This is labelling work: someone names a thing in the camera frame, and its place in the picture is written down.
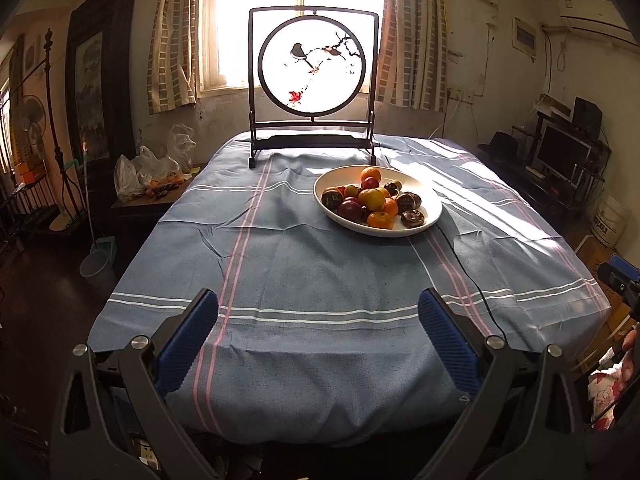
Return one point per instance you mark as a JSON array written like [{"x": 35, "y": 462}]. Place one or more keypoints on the large dark plum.
[{"x": 350, "y": 210}]

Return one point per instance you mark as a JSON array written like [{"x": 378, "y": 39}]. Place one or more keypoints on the computer monitor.
[{"x": 561, "y": 153}]

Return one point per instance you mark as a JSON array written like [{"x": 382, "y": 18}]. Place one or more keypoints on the plastic bags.
[{"x": 152, "y": 176}]

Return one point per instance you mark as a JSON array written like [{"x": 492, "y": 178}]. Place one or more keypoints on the dark wrinkled passion fruit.
[{"x": 412, "y": 218}]

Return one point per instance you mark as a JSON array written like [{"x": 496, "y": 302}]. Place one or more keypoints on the orange tangerine on plate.
[{"x": 370, "y": 173}]

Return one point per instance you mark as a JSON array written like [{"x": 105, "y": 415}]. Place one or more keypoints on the round bird painting screen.
[{"x": 311, "y": 78}]

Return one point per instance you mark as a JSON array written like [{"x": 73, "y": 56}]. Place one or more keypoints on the dark framed picture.
[{"x": 97, "y": 90}]

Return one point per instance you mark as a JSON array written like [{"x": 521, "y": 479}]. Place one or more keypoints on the orange tangerine plate front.
[{"x": 381, "y": 220}]

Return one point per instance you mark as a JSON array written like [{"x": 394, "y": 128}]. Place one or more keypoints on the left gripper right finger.
[{"x": 482, "y": 367}]

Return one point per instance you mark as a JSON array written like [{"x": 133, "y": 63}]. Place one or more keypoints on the white bucket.
[{"x": 609, "y": 221}]

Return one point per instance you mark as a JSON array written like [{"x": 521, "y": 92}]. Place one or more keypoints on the dark red plum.
[{"x": 369, "y": 182}]

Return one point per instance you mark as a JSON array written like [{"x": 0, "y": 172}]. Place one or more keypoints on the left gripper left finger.
[{"x": 151, "y": 367}]

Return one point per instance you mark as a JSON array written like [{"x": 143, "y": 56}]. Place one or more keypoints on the large yellow-green citrus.
[{"x": 373, "y": 199}]

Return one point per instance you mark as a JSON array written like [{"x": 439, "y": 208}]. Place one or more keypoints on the person right hand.
[{"x": 627, "y": 369}]

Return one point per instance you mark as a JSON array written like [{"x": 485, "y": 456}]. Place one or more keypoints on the blue striped tablecloth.
[{"x": 318, "y": 337}]

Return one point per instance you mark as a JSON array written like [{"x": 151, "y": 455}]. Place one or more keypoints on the white oval plate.
[{"x": 402, "y": 193}]

